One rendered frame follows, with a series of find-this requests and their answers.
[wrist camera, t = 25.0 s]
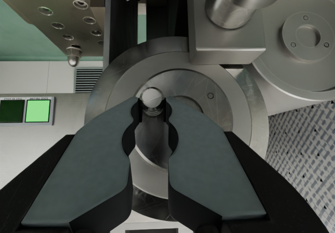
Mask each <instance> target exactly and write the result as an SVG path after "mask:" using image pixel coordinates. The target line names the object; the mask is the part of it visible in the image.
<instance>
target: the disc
mask: <svg viewBox="0 0 335 233"><path fill-rule="evenodd" d="M173 51H180V52H189V37H182V36H169V37H161V38H156V39H152V40H148V41H145V42H142V43H140V44H138V45H135V46H133V47H132V48H130V49H128V50H126V51H125V52H123V53H122V54H121V55H119V56H118V57H117V58H116V59H115V60H113V61H112V62H111V63H110V64H109V65H108V67H107V68H106V69H105V70H104V71H103V73H102V74H101V75H100V77H99V78H98V80H97V82H96V83H95V85H94V87H93V89H92V92H91V94H90V97H89V99H88V103H87V106H86V111H85V117H84V125H85V124H86V123H88V122H89V121H90V120H92V119H93V118H95V117H96V116H98V115H100V114H101V113H103V112H104V111H105V107H106V104H107V100H108V98H109V95H110V93H111V91H112V89H113V87H114V86H115V84H116V83H117V81H118V80H119V79H120V78H121V77H122V75H123V74H124V73H125V72H126V71H127V70H129V69H130V68H131V67H132V66H134V65H135V64H136V63H138V62H140V61H141V60H143V59H145V58H147V57H150V56H153V55H156V54H159V53H164V52H173ZM219 65H220V66H222V67H223V68H224V69H225V70H227V71H228V72H229V73H230V74H231V75H232V76H233V78H234V79H235V80H236V81H237V83H238V84H239V85H240V87H241V89H242V90H243V92H244V94H245V96H246V99H247V101H248V104H249V108H250V112H251V118H252V135H251V141H250V146H249V147H250V148H251V149H253V150H254V151H255V152H256V153H257V154H258V155H259V156H260V157H262V158H263V159H265V156H266V152H267V147H268V140H269V120H268V114H267V109H266V105H265V102H264V99H263V96H262V94H261V91H260V89H259V87H258V85H257V84H256V82H255V80H254V79H253V77H252V76H251V74H250V73H249V72H248V71H247V69H246V68H245V67H244V66H243V65H242V64H219ZM132 210H133V211H135V212H137V213H139V214H141V215H144V216H146V217H149V218H153V219H157V220H161V221H168V222H177V221H176V220H175V219H173V218H172V216H171V215H170V213H169V210H168V199H164V198H159V197H156V196H153V195H151V194H148V193H146V192H144V191H142V190H141V189H139V188H137V187H136V186H135V185H133V201H132Z"/></svg>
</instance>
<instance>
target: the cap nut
mask: <svg viewBox="0 0 335 233"><path fill-rule="evenodd" d="M66 50H67V54H66V56H67V57H68V64H69V65H70V66H71V67H77V66H78V65H79V61H80V59H81V53H82V50H81V49H80V48H78V47H72V46H71V47H67V48H66Z"/></svg>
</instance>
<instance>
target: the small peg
mask: <svg viewBox="0 0 335 233"><path fill-rule="evenodd" d="M140 103H141V105H142V107H143V110H144V112H145V113H146V114H147V115H149V116H151V117H156V116H158V115H159V114H161V112H162V111H163V107H164V95H163V93H162V91H161V90H160V89H158V88H156V87H148V88H146V89H144V90H143V91H142V92H141V95H140Z"/></svg>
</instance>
